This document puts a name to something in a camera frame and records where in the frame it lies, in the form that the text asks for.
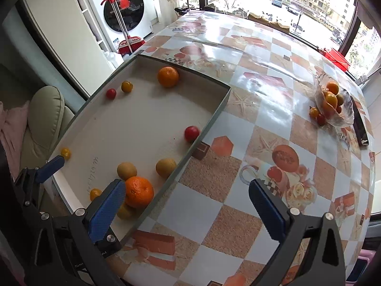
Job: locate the beige leather chair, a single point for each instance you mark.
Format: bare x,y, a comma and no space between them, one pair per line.
44,113

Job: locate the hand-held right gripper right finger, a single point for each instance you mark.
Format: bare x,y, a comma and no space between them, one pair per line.
265,208

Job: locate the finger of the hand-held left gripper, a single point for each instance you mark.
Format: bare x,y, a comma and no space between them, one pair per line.
28,190
50,165

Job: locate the green round fruit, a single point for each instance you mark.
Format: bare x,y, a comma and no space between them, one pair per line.
340,99
126,171

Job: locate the brown kiwi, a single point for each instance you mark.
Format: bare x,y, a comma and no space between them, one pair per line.
166,167

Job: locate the yellow cherry tomato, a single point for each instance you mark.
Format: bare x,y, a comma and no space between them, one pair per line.
126,213
127,86
95,193
313,112
65,153

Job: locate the pink plastic stool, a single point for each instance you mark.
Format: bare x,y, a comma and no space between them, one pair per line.
365,259

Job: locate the white plastic jug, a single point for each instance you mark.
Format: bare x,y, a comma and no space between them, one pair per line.
114,59

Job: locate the clear glass bowl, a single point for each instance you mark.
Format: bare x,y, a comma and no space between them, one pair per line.
343,117

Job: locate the black smartphone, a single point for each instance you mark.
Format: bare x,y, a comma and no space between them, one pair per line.
359,125

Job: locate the red cherry tomato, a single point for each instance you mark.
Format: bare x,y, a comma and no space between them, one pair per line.
321,119
191,133
111,93

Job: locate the gray shallow cardboard box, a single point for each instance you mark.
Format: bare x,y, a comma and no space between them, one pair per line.
134,119

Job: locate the small mandarin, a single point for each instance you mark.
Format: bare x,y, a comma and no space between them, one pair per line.
168,77

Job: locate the pink cloth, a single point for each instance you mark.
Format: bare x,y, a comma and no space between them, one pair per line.
12,131

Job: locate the dark parked car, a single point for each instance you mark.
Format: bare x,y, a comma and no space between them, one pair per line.
293,9

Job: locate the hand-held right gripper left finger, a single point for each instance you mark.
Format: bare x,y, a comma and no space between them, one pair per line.
108,208

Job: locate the gray parked van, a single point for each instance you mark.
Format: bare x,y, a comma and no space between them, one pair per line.
277,1

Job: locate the red plastic bin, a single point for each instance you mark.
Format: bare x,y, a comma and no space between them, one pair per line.
336,58

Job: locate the white tall cabinet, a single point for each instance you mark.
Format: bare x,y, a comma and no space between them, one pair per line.
59,29

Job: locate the white washing machine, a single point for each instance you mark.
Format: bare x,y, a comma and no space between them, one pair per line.
135,9

